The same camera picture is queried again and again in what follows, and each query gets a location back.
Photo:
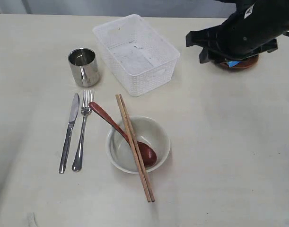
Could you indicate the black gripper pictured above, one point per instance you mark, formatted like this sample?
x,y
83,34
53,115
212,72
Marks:
x,y
240,37

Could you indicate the blue chips bag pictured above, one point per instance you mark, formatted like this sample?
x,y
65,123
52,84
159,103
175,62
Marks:
x,y
232,63

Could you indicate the brown round plate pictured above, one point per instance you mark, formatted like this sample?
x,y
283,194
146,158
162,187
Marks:
x,y
244,64

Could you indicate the white perforated plastic basket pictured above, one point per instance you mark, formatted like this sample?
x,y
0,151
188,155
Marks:
x,y
139,58

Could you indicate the white ceramic bowl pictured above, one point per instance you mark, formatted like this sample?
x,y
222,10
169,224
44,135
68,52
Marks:
x,y
147,131

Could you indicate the wooden chopstick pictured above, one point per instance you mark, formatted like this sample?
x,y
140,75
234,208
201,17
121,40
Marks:
x,y
135,156
138,151

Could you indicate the dark red wooden spoon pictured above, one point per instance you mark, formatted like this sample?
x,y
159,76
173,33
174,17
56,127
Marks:
x,y
149,156

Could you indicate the silver foil packet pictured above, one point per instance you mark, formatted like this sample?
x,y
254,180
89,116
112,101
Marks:
x,y
84,67

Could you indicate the silver fork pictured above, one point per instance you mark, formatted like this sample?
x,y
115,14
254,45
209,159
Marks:
x,y
85,111

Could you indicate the silver table knife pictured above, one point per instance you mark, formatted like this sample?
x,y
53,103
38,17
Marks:
x,y
72,118

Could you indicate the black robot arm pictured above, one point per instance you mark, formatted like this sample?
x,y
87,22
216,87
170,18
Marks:
x,y
246,7

